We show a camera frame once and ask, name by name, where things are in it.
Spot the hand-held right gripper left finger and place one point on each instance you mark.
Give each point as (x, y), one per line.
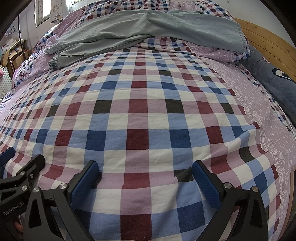
(84, 182)

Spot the checked and dotted quilt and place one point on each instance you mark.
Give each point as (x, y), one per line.
(104, 9)

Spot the window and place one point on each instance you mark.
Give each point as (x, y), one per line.
(42, 11)

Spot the cardboard box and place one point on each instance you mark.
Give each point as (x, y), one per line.
(17, 54)

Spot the light denim pants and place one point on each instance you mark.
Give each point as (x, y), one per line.
(69, 59)

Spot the black clothes rail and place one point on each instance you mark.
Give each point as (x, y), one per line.
(21, 27)

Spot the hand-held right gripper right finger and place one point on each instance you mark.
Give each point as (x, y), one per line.
(207, 185)

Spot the pink cloth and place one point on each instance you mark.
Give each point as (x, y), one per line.
(1, 71)

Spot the white radiator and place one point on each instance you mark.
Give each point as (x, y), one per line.
(5, 83)

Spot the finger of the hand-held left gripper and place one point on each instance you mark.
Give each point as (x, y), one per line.
(32, 166)
(6, 155)

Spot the checked bedsheet with lace print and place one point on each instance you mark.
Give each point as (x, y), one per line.
(138, 115)

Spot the white lace curtain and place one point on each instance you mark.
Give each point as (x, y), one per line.
(56, 9)

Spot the grey-green shirt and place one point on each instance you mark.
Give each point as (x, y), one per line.
(138, 25)

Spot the wooden headboard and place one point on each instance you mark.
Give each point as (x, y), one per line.
(272, 44)

